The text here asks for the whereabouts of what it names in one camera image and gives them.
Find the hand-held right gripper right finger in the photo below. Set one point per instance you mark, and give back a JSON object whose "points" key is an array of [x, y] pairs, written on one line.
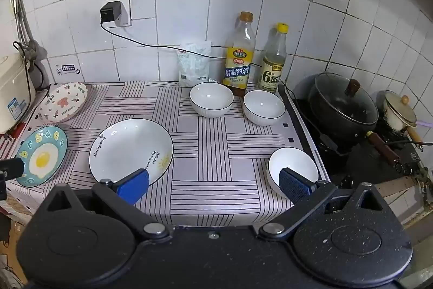
{"points": [[294, 187]]}

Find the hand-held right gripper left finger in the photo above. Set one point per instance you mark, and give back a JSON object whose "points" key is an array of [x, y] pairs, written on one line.
{"points": [[133, 185]]}

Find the white bowl with dark rim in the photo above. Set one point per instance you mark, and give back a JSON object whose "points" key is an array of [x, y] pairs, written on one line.
{"points": [[264, 106], [294, 158], [211, 97]]}

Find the blue plate fried egg print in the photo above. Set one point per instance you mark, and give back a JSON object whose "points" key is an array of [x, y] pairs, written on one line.
{"points": [[42, 157]]}

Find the large white plate sun print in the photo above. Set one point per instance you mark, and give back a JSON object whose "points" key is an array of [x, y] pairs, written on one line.
{"points": [[132, 146]]}

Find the black stove knob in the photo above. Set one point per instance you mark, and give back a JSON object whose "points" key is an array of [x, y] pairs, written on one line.
{"points": [[346, 180]]}

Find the black gas stove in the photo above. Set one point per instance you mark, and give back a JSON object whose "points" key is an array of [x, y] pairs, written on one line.
{"points": [[365, 163]]}

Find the white rice cooker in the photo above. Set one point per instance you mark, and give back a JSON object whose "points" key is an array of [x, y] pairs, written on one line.
{"points": [[15, 92]]}

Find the striped white tablecloth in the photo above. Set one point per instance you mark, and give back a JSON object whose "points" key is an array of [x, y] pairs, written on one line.
{"points": [[209, 153]]}

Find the white plate floral print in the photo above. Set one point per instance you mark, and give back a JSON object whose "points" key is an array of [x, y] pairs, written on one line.
{"points": [[62, 102]]}

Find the glass wok lid wooden knob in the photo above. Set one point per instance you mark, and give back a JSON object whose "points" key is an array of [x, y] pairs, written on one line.
{"points": [[341, 102]]}

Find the small cream enamel pot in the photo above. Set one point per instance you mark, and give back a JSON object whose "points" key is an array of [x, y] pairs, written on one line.
{"points": [[394, 124]]}

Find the vinegar bottle yellow cap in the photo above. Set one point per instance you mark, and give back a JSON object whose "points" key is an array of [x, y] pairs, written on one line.
{"points": [[272, 70]]}

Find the corroded gas pipe fitting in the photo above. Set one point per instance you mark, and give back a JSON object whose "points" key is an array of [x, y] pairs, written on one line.
{"points": [[423, 179]]}

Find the cooking wine bottle brown cap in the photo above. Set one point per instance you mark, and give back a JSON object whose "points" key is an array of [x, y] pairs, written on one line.
{"points": [[238, 65]]}

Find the white plastic salt packet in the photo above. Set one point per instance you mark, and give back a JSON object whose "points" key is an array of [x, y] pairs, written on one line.
{"points": [[193, 64]]}

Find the black power adapter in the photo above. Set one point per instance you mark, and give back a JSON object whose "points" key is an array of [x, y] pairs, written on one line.
{"points": [[111, 13]]}

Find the small white wall sticker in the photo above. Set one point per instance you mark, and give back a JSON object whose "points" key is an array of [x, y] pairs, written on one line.
{"points": [[68, 67]]}

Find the white wall outlet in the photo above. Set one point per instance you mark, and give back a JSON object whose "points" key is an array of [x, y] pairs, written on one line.
{"points": [[126, 11]]}

